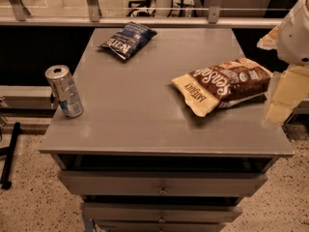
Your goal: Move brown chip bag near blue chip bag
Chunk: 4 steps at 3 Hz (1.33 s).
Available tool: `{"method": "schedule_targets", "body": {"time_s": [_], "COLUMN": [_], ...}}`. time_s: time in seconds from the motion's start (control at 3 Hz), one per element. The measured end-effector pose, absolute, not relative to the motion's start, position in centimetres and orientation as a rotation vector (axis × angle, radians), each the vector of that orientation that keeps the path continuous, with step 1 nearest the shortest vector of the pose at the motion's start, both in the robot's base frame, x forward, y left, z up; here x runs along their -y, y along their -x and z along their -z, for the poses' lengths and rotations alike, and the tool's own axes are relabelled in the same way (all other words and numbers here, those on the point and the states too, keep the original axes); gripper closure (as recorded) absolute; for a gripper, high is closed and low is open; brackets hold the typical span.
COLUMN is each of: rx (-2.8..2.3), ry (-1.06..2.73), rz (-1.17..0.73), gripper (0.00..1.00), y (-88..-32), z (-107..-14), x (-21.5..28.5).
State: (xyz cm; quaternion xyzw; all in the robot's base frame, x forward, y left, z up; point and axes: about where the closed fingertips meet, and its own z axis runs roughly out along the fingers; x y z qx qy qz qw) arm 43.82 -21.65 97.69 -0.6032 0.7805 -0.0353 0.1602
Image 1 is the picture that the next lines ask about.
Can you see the top grey drawer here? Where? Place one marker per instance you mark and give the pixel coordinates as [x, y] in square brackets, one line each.
[162, 183]

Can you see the black office chair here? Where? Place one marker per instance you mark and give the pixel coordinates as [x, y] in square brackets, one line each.
[140, 8]

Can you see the brown chip bag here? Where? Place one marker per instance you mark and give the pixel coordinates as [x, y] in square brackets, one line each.
[223, 85]

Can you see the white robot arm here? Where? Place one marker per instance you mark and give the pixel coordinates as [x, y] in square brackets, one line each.
[292, 42]

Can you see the silver blue drink can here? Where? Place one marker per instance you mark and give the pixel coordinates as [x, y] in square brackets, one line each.
[64, 90]

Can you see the grey drawer cabinet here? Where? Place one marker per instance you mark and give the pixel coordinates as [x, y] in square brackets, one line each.
[135, 120]

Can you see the metal window railing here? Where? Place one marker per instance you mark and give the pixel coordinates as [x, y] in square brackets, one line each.
[113, 13]

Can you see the middle grey drawer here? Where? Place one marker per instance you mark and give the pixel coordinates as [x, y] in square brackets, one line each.
[160, 213]

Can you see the black stand leg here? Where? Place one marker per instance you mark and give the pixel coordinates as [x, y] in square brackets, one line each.
[8, 152]

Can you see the blue chip bag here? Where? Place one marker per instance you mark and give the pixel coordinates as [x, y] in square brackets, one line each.
[130, 39]

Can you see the grey drawer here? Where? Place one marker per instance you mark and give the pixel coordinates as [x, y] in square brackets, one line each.
[162, 183]
[116, 226]
[160, 213]

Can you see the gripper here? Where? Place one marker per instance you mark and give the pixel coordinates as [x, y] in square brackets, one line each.
[295, 38]

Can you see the bottom grey drawer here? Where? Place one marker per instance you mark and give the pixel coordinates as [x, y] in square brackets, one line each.
[116, 226]

